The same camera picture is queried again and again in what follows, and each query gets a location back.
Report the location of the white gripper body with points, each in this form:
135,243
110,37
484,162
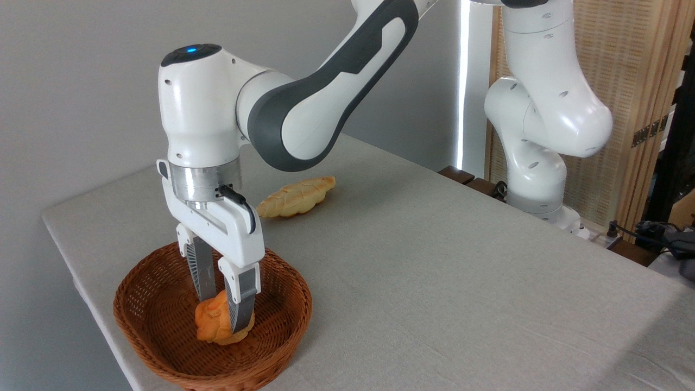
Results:
233,233

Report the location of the grey table cloth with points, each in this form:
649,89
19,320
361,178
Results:
461,271

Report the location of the brown cardboard box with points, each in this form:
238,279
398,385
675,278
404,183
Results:
684,209

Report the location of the brass screen hinge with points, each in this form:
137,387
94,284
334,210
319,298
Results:
650,130

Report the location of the bamboo folding screen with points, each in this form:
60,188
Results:
635,65

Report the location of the black metal stand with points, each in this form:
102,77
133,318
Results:
670,152

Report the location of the brown wicker basket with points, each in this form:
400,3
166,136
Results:
157,315

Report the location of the long leaf-shaped bread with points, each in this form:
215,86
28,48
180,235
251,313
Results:
298,198

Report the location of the dark brown wooden block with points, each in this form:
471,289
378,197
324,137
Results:
456,175
632,252
482,187

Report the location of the round orange bread bun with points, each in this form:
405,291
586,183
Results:
214,323

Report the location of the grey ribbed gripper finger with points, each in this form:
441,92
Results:
203,271
241,298

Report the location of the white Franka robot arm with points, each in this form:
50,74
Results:
304,108

